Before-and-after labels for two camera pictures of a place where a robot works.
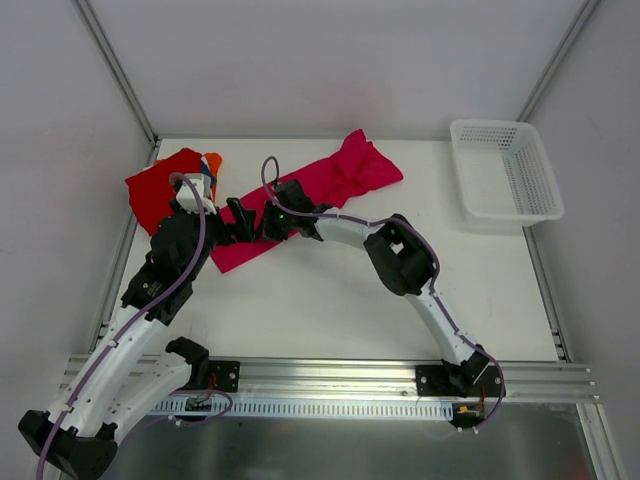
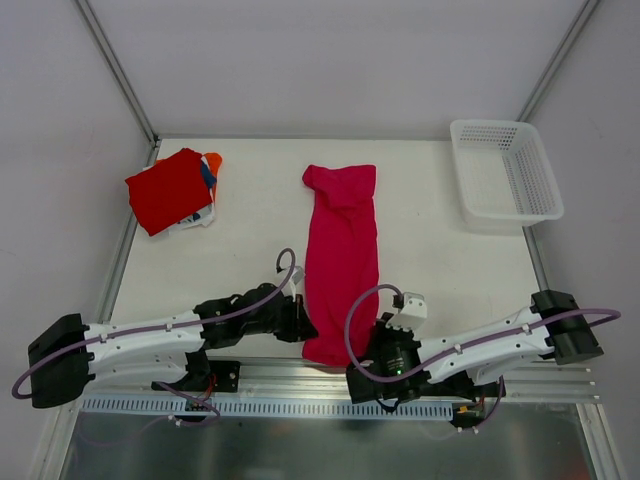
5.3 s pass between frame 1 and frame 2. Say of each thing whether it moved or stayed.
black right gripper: moved
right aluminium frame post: stayed
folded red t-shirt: stayed
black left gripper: moved
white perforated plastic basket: stayed
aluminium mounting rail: stayed
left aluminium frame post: stayed
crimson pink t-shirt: moved
